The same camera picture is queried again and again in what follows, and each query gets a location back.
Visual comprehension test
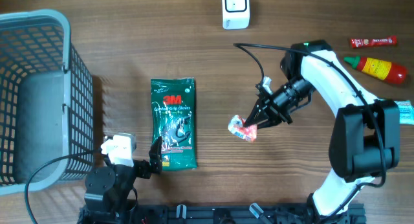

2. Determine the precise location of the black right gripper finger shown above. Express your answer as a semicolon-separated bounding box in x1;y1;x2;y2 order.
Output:
257;113;283;129
243;98;270;127

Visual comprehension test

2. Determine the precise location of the small red patterned box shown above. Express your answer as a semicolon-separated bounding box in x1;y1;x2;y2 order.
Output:
228;115;257;142

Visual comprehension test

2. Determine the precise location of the green 3M gloves packet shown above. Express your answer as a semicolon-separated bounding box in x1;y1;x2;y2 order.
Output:
151;78;197;171

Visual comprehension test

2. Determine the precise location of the red stick sachet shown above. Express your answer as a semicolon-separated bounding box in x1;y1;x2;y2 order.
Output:
349;36;398;49

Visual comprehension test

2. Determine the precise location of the red yellow sauce bottle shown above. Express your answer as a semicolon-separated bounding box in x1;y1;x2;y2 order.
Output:
344;56;408;85

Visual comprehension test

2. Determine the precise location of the light blue wipes pack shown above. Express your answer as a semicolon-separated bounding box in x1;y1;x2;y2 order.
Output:
395;100;414;125

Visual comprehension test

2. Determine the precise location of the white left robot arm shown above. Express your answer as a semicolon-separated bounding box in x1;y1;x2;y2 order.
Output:
77;133;163;223

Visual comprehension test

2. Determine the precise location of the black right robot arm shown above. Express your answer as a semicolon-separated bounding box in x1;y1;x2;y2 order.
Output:
243;40;400;223

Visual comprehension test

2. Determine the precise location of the white barcode scanner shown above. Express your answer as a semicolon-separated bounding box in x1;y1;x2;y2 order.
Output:
222;0;250;30

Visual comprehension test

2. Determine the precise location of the grey plastic shopping basket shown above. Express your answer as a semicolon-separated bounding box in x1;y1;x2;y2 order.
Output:
1;9;94;196

